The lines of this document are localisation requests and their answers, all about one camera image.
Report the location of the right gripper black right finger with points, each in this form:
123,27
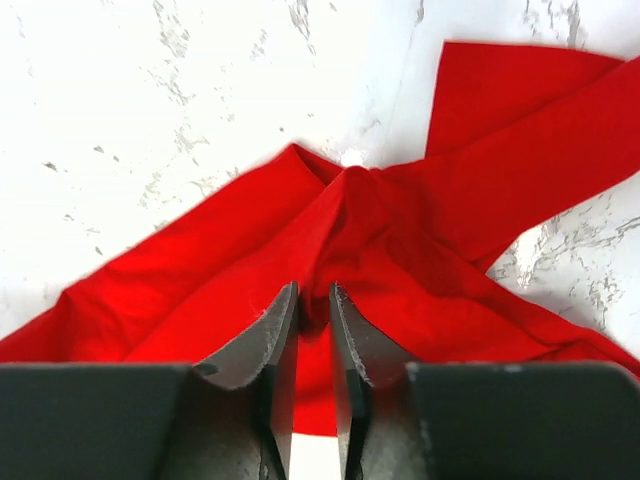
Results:
377,426

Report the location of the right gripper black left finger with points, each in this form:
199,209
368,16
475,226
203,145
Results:
239,401

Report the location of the red t-shirt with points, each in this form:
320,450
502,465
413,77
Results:
518,134

